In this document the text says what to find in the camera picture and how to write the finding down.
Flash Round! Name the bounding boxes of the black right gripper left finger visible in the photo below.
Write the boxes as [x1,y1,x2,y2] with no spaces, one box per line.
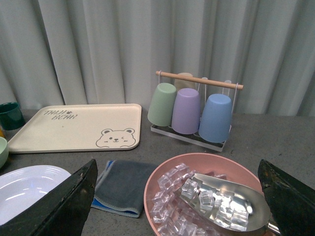
[0,159,98,236]

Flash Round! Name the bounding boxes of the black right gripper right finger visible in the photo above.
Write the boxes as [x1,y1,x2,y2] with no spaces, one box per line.
[257,159,315,236]

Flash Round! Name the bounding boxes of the white plate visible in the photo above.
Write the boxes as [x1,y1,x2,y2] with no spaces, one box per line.
[0,165,71,225]

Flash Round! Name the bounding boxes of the grey blue cloth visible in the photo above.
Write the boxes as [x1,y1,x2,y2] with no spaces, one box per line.
[92,160,157,218]

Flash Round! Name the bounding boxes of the pink bowl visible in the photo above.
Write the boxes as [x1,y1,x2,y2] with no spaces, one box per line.
[144,153,263,236]

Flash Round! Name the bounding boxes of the metal ice scoop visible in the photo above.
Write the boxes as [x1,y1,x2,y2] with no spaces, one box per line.
[175,173,281,236]

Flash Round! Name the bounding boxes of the light green bowl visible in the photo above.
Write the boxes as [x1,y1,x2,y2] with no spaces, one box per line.
[0,137,9,168]

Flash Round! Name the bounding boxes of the beige bear tray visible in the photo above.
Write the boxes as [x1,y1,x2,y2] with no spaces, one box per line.
[8,104,142,153]

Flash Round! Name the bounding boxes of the yellow mug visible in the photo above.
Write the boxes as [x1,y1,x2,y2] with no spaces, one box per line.
[0,127,5,138]

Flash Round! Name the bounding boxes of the dark green mug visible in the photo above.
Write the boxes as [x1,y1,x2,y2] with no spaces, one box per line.
[0,102,26,130]

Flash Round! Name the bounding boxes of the blue cup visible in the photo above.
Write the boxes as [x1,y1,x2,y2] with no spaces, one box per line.
[198,94,232,143]

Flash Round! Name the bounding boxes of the clear ice cubes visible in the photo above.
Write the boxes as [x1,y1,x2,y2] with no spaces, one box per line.
[150,163,250,236]

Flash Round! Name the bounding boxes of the green cup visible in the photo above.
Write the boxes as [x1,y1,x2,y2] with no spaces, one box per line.
[148,83,177,126]

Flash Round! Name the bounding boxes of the purple cup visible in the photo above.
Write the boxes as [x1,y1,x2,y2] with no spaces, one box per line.
[171,88,201,135]

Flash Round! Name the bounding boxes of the white curtain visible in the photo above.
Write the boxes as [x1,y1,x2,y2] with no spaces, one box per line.
[0,0,315,116]

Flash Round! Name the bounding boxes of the beige cup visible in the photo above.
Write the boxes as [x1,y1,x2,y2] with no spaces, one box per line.
[174,72,196,91]

